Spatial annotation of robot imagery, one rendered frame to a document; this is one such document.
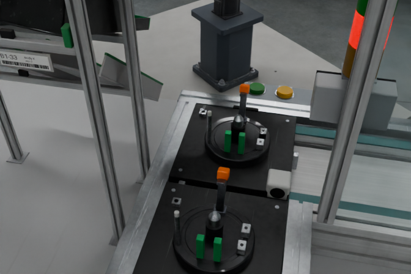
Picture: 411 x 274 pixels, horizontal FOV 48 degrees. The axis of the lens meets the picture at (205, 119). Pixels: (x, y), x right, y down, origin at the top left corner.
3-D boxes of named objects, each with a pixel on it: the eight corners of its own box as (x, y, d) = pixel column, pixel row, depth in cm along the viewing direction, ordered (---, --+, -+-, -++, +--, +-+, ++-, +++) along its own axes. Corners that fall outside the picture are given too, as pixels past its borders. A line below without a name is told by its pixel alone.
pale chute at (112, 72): (109, 89, 112) (114, 71, 112) (158, 101, 108) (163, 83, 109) (38, 61, 85) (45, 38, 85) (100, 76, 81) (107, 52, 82)
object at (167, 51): (215, 2, 183) (215, -6, 181) (411, 121, 127) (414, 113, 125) (44, 58, 152) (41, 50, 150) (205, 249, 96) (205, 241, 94)
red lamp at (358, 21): (348, 33, 68) (355, 2, 65) (383, 37, 67) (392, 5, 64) (348, 51, 64) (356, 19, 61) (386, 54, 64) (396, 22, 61)
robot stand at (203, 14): (229, 55, 148) (231, -4, 135) (259, 76, 138) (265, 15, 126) (191, 70, 141) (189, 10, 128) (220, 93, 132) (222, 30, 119)
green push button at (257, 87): (249, 87, 119) (249, 81, 117) (265, 89, 118) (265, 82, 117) (247, 96, 116) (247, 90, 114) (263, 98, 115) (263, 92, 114)
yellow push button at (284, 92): (276, 90, 117) (277, 84, 116) (292, 92, 117) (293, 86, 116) (275, 100, 114) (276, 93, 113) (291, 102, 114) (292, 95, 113)
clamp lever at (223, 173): (215, 204, 84) (219, 166, 81) (226, 206, 83) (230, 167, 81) (211, 214, 80) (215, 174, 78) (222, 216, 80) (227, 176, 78)
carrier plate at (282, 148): (195, 109, 112) (195, 103, 111) (295, 123, 108) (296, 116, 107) (169, 182, 94) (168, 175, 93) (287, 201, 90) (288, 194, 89)
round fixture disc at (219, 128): (211, 119, 106) (211, 112, 105) (273, 127, 104) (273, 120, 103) (198, 161, 96) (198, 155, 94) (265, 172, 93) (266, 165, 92)
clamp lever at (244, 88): (237, 116, 103) (241, 82, 100) (246, 117, 102) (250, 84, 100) (235, 121, 99) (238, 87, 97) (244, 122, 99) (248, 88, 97)
